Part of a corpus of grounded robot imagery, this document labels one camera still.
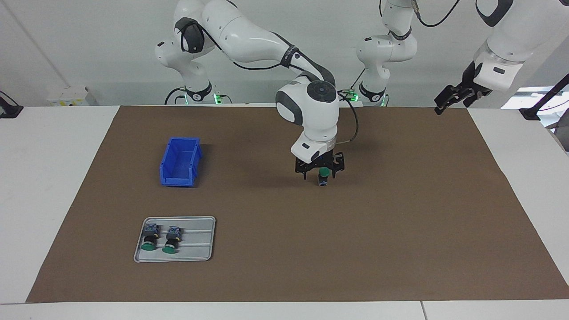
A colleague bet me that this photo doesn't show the white background furniture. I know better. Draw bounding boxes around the white background furniture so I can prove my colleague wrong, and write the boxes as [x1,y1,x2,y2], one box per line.
[501,86,569,111]

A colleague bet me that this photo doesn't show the brown table mat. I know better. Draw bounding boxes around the brown table mat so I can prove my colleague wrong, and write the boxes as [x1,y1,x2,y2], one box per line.
[26,106,569,304]

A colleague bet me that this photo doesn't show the grey chair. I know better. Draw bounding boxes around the grey chair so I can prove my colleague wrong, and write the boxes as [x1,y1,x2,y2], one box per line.
[546,120,569,152]

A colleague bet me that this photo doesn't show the blue plastic bin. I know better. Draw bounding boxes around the blue plastic bin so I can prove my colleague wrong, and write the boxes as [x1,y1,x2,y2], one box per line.
[159,137,203,188]

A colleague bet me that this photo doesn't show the grey metal tray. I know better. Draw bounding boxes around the grey metal tray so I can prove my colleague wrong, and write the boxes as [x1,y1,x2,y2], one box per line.
[133,216,216,263]

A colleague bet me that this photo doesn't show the white box yellow label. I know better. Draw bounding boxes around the white box yellow label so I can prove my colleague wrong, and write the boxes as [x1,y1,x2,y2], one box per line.
[47,86,97,107]

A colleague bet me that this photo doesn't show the black clamp stand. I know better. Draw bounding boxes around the black clamp stand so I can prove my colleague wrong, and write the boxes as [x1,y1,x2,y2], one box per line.
[0,91,24,119]

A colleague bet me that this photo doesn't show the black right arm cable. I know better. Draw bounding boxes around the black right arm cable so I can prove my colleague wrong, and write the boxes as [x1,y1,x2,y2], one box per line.
[178,18,359,145]

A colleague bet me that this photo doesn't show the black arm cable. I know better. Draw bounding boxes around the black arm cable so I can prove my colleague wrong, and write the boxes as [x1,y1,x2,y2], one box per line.
[378,0,461,28]
[178,18,359,145]

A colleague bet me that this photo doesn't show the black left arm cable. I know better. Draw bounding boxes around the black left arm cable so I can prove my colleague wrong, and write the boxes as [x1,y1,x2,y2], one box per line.
[378,0,461,28]

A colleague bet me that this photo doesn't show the black base cable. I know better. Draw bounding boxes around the black base cable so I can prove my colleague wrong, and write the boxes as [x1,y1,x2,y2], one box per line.
[164,87,186,105]
[340,67,369,102]

